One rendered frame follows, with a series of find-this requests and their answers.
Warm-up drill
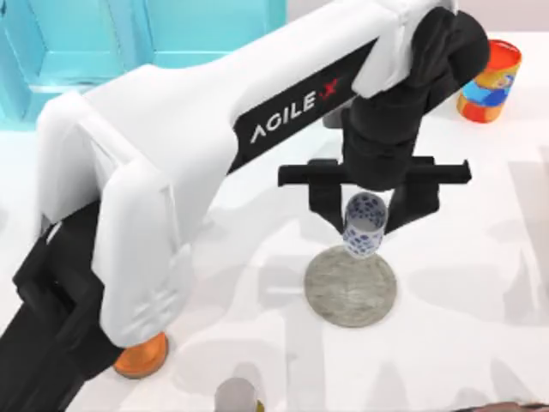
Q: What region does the blue and white patterned cup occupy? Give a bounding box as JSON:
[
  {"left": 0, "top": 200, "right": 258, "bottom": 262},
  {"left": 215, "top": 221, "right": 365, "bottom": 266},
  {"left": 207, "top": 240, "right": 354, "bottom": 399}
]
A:
[{"left": 341, "top": 191, "right": 389, "bottom": 259}]

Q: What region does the grey round coaster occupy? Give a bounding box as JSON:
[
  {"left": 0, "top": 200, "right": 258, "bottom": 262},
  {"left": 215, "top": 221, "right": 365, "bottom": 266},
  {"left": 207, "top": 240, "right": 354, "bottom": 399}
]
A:
[{"left": 303, "top": 244, "right": 398, "bottom": 330}]

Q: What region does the orange and blue can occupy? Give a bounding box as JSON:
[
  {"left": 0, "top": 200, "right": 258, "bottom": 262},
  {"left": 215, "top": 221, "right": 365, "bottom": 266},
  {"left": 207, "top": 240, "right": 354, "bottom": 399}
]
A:
[{"left": 455, "top": 39, "right": 523, "bottom": 124}]

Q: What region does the grey cup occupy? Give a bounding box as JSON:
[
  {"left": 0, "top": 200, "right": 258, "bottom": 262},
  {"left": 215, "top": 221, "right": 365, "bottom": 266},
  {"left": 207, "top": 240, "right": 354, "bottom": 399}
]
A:
[{"left": 214, "top": 377, "right": 259, "bottom": 412}]

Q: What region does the dark brown object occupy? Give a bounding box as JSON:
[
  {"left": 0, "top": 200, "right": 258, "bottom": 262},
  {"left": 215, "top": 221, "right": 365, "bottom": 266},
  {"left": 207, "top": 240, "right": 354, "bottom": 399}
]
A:
[{"left": 483, "top": 401, "right": 549, "bottom": 412}]

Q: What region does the orange cup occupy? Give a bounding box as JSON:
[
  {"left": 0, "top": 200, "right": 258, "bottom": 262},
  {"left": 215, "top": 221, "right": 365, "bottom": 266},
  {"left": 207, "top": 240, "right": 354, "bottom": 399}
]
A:
[{"left": 112, "top": 331, "right": 171, "bottom": 379}]

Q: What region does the light blue rack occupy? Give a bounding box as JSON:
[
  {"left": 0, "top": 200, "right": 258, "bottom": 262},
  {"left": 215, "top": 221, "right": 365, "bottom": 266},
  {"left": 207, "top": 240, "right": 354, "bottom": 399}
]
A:
[{"left": 0, "top": 0, "right": 293, "bottom": 130}]

